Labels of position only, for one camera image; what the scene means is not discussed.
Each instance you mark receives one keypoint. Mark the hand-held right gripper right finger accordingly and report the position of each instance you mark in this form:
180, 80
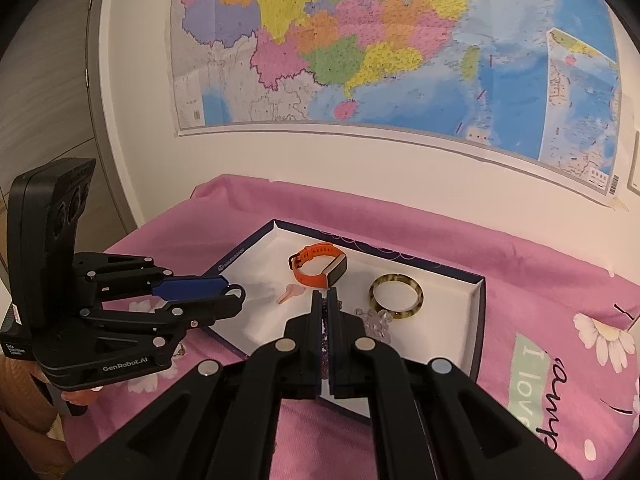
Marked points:
337, 345

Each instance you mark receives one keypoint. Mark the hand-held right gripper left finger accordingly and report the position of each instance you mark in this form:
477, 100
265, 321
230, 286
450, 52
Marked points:
310, 340

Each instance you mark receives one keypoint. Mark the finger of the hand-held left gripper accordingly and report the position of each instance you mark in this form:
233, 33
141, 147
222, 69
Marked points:
190, 287
210, 309

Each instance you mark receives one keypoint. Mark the pale pink hair clip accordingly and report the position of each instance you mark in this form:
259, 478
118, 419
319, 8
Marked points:
290, 294

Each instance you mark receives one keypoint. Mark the orange wrist watch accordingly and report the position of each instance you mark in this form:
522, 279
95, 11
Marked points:
310, 277

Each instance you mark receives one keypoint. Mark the tortoiseshell bangle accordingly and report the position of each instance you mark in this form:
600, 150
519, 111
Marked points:
397, 316

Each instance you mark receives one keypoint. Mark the dark blue cardboard box tray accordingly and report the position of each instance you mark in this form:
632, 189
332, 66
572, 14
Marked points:
440, 320

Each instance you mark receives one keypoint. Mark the person's left forearm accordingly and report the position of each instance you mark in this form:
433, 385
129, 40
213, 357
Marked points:
20, 400

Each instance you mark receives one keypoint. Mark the person's left hand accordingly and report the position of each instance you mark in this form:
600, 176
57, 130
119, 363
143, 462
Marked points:
80, 397

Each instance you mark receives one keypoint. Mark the grey wooden door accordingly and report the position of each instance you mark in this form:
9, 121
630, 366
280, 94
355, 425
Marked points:
45, 110

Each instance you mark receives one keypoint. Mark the pink floral tablecloth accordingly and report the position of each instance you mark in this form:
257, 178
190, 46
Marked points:
525, 285

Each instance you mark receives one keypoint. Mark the colourful wall map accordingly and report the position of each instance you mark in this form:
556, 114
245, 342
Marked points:
350, 35

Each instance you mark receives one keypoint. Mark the white wall socket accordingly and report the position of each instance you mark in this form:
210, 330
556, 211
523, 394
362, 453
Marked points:
635, 160

